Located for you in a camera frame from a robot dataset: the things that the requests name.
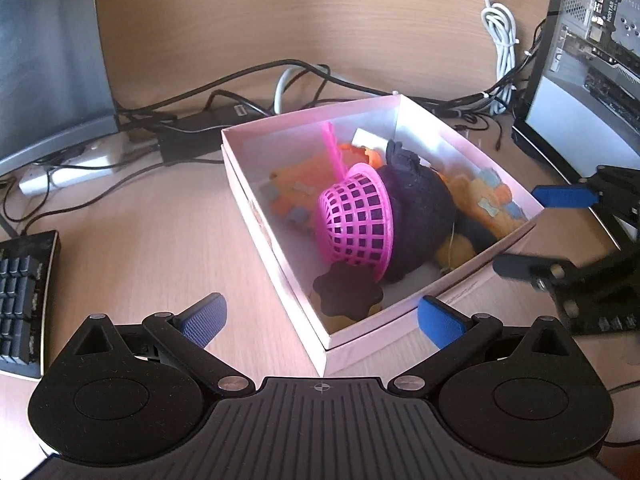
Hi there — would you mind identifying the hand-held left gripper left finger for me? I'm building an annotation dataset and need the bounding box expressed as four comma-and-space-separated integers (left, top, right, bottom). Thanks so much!
66, 291, 255, 394

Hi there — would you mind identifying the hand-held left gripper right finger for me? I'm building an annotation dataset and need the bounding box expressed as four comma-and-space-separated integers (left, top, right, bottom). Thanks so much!
388, 295, 577, 396

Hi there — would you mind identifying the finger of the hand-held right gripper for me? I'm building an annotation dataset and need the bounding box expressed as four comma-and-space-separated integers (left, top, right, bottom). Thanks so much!
492, 253, 637, 292
531, 164, 640, 242

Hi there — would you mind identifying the orange patched plush toy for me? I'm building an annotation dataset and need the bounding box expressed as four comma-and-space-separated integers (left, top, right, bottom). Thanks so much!
267, 152, 351, 233
440, 167, 527, 231

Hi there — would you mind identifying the pink cardboard box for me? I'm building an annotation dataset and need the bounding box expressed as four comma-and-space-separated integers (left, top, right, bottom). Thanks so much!
221, 92, 546, 378

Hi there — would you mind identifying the black flower cookie toy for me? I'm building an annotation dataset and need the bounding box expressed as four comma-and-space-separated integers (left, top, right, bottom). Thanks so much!
311, 262, 386, 333

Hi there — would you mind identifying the pink plastic basket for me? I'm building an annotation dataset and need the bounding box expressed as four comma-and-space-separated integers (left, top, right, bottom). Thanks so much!
314, 121, 396, 281

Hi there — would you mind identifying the black plush ball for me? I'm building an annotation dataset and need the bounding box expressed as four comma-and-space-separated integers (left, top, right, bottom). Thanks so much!
375, 139, 457, 283

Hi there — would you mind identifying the black keyboard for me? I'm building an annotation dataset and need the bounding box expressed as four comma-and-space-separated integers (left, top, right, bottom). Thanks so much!
0, 230, 62, 378

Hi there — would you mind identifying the black power adapter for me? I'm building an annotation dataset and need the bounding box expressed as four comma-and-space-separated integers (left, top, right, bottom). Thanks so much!
157, 105, 261, 166

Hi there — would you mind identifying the white power strip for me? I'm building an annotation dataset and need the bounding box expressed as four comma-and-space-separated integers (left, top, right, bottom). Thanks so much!
19, 140, 126, 197

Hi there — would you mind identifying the small white object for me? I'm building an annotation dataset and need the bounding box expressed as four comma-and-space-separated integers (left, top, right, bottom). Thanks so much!
350, 128, 388, 150

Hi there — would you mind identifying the computer monitor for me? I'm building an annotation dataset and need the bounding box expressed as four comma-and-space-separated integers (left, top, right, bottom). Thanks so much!
0, 0, 121, 178

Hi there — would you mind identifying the coiled white power cable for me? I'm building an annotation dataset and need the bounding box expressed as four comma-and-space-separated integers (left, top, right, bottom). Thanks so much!
480, 0, 521, 113

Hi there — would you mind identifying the thick white cable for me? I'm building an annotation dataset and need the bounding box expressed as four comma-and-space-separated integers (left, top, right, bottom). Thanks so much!
275, 66, 303, 113

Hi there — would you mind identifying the black cable bundle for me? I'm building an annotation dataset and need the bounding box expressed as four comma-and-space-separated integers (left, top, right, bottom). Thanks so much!
0, 20, 551, 241

